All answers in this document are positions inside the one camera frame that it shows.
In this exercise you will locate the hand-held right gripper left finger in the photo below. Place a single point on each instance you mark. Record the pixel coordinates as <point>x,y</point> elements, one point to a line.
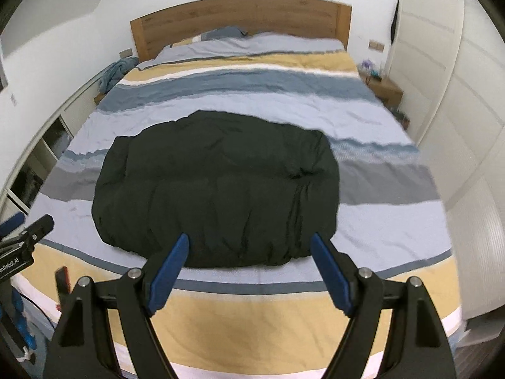
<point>167,272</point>

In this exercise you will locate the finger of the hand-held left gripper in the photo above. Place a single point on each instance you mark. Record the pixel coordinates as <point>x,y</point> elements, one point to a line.
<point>39,227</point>
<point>12,222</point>

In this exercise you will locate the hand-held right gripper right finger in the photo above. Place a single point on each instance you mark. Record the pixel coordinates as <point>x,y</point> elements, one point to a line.
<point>333,274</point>

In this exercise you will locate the black puffer jacket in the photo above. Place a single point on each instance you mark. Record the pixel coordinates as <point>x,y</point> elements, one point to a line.
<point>217,193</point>

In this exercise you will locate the smartphone with red case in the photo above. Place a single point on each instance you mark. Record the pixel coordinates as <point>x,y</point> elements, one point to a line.
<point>62,282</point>

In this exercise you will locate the white shelf cabinet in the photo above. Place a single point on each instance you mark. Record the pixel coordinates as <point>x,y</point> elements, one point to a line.
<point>43,146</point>

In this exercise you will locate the wooden nightstand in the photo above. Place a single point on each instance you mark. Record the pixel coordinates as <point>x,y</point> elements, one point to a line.
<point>99,98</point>
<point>386,90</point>

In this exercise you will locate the striped duvet cover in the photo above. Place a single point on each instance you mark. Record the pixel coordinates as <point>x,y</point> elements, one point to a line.
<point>252,126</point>

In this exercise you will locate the blue crumpled cloth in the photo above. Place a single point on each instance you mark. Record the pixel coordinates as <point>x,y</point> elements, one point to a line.
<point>116,73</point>

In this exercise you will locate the white wardrobe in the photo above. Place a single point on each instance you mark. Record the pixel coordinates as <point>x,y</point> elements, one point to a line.
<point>453,126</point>

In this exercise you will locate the small items on nightstand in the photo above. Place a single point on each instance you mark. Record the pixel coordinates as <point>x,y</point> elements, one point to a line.
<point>371,70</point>

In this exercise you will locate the blue grey pillow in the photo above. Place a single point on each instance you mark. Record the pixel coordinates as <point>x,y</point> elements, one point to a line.
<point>225,33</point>

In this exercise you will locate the wooden bed headboard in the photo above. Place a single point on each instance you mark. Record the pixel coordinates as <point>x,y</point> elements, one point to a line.
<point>236,23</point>

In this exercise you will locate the wooden wall socket plate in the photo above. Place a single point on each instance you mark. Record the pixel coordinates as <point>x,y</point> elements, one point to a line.
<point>376,45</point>
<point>126,53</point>

